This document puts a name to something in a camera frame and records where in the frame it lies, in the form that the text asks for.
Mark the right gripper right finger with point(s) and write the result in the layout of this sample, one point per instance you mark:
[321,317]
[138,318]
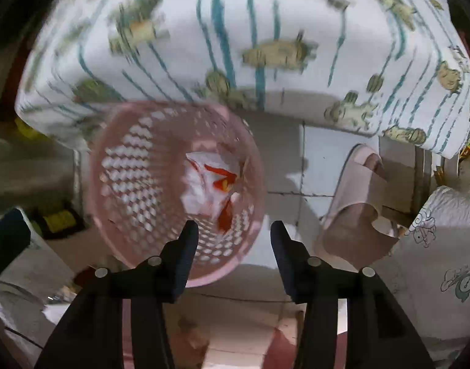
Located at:
[379,333]

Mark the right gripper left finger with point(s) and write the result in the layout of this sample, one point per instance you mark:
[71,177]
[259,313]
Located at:
[90,332]

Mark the white red wrapper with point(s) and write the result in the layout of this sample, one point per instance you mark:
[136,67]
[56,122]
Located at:
[212,182]

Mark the pink slipper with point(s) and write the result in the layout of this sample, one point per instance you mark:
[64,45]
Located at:
[348,240]

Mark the pink plastic waste basket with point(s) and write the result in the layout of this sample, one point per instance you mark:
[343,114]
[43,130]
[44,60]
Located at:
[139,181]

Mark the cartoon print table cloth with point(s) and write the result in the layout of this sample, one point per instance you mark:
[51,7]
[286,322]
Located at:
[392,68]

